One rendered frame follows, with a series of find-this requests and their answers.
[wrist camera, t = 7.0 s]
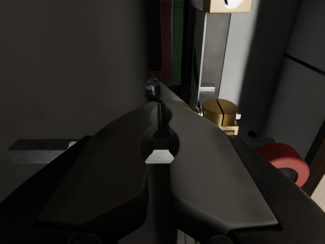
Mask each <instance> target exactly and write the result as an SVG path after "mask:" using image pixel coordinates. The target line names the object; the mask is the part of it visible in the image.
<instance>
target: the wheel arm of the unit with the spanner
mask: <svg viewBox="0 0 325 244"><path fill-rule="evenodd" d="M79 140H80V139H18V140H17V141H16V142H15V143H14V144H13V145H12V146H11V147H10V148H9V149H8V150H7V152H8V154H9V155H10V157H11V159H12V160H13V162H14V163H15V164H49V163H50V162H51V161H52V160H54V159H55V158H56V157H58V156H59V155H60V154H62V153H63V152H64V151H65V150H66V149H67V148H68V147H69V143H70V142H72V141H79ZM241 140H243V141H244V142H245V143H246V144H248V145H249V146H250V147H251V148H253V149H254V150H255V149H256V148H258V147H260V146H263V145H266V144H270V143H276V142H275V140H274V139H273V138H272V137H244V138H241ZM173 160H174V157H173V156H172V154H171V153H170V152H169V139H168V138H153V153H152V154H151V155H150V156H149V157H148V158H147V160H146V161H145V163H146V164H170V163H171V162H172V161H173Z"/></svg>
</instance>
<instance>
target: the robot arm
mask: <svg viewBox="0 0 325 244"><path fill-rule="evenodd" d="M162 117H163V128H166V130H167V131H168V132H169V152H170V153H171V154H172V156H173V157H174V160H173V161H172V162H171V163H170V174H169V199H170V217H171V221H172V223H173V225H174V226H175V227H176V228H177V229H179V230H180V231H182V232H184V233H185V234H187V235H189V236H190V237H192V238H193V239H195V240H196V241H198V242H199V243H200V244H325V212H324V211H323V210H322V209H321V208H320V207H319V205H318V204H317V203H316V202H315V201H314V200H313V199H312V198H311V197H310V196H309V195H308V194H306V193H305V192H304V191H303V190H302V189H301V188H300V187H299V186H298V185H297V184H295V183H294V182H293V181H292V180H291V179H289V178H288V177H287V176H286V175H285V174H283V173H282V172H281V171H280V170H278V169H277V168H276V167H275V166H273V165H272V164H271V163H270V162H268V161H267V160H266V159H265V158H263V157H262V156H261V155H260V154H259V153H258V152H256V151H255V150H254V149H253V148H251V147H250V146H249V145H248V144H246V143H245V142H244V141H243V140H241V139H240V138H239V137H238V136H236V135H227V134H226V133H225V132H224V131H223V130H221V129H220V128H219V127H218V126H217V125H215V124H214V123H213V122H211V121H210V120H208V119H206V118H205V117H203V116H201V115H199V114H197V113H195V112H193V111H191V110H189V109H187V108H185V107H183V106H181V105H179V104H177V103H175V102H173V101H166V102H163V103H158V102H155V101H152V102H149V103H147V104H145V105H143V106H141V107H139V108H137V109H135V110H133V111H131V112H129V113H127V114H125V115H123V116H121V117H119V118H117V119H115V120H113V121H112V122H110V123H109V124H107V125H106V126H105V127H103V128H102V129H101V130H99V131H98V132H97V133H96V134H95V135H93V136H84V137H83V138H81V139H80V140H79V141H78V142H76V143H75V144H74V145H72V146H71V147H70V148H68V149H67V150H66V151H64V152H63V153H62V154H60V155H59V156H58V157H56V158H55V159H54V160H52V161H51V162H50V163H49V164H47V165H46V166H45V167H43V168H42V169H41V170H39V171H38V172H37V173H35V174H34V175H33V176H31V177H30V178H29V179H27V180H26V181H25V182H24V183H22V184H21V185H20V186H19V187H18V188H17V189H16V190H14V191H13V192H12V193H11V194H10V195H9V196H8V197H7V198H5V199H4V200H3V201H2V202H1V203H0V244H118V241H119V240H120V239H121V238H123V237H125V236H126V235H128V234H130V233H132V232H133V231H135V230H137V229H138V228H140V227H141V226H142V225H143V224H144V222H145V220H146V216H147V209H148V199H149V191H148V173H147V165H146V163H145V161H146V160H147V158H148V157H149V156H150V155H151V154H152V153H153V134H154V133H155V132H156V131H157V130H158V128H161V123H162Z"/></svg>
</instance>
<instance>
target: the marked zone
mask: <svg viewBox="0 0 325 244"><path fill-rule="evenodd" d="M192 66H193V72H194V78H195V83H196V89H197V87H198V72H197V62H196V51H195V47H194V54H193V61H192Z"/></svg>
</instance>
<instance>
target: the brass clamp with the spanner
mask: <svg viewBox="0 0 325 244"><path fill-rule="evenodd" d="M202 110H203V117H205V118H206V119H208V120H210V121H211V122H213V123H214V124H215V125H217V126H218V127H219V128H220V129H221V130H223V131H233V132H234V134H235V135H236V136H237V134H238V130H239V125H238V124H237V122H236V120H237V119H240V117H241V112H240V110H238V109H237V106H236V105H235V104H234V103H233V102H231V101H228V100H225V99H209V100H206V101H204V102H203V103H202Z"/></svg>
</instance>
